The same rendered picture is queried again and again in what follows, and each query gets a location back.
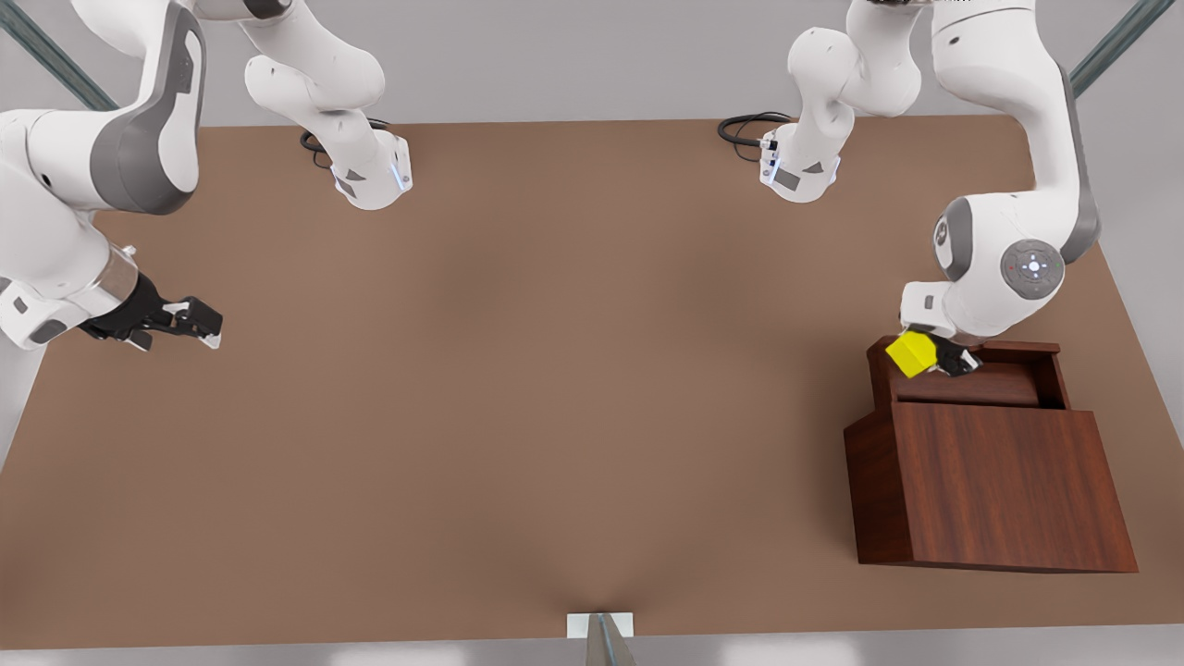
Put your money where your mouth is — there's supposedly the dark wooden cabinet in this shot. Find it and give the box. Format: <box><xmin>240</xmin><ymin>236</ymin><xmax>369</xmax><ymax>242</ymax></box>
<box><xmin>843</xmin><ymin>401</ymin><xmax>1141</xmax><ymax>575</ymax></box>

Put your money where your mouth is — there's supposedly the silver frame post with foot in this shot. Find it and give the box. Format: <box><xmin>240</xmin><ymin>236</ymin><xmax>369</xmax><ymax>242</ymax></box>
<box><xmin>566</xmin><ymin>611</ymin><xmax>637</xmax><ymax>666</ymax></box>

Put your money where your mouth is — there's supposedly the black cable loop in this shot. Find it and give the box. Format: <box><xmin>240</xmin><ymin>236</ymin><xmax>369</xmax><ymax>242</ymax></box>
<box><xmin>717</xmin><ymin>111</ymin><xmax>798</xmax><ymax>167</ymax></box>
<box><xmin>300</xmin><ymin>117</ymin><xmax>392</xmax><ymax>173</ymax></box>

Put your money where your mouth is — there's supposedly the yellow cube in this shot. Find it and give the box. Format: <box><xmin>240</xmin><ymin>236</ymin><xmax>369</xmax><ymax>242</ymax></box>
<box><xmin>884</xmin><ymin>330</ymin><xmax>941</xmax><ymax>380</ymax></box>

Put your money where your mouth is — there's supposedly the dark wooden drawer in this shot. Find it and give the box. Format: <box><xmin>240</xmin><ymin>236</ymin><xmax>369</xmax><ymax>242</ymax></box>
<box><xmin>867</xmin><ymin>335</ymin><xmax>1074</xmax><ymax>412</ymax></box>

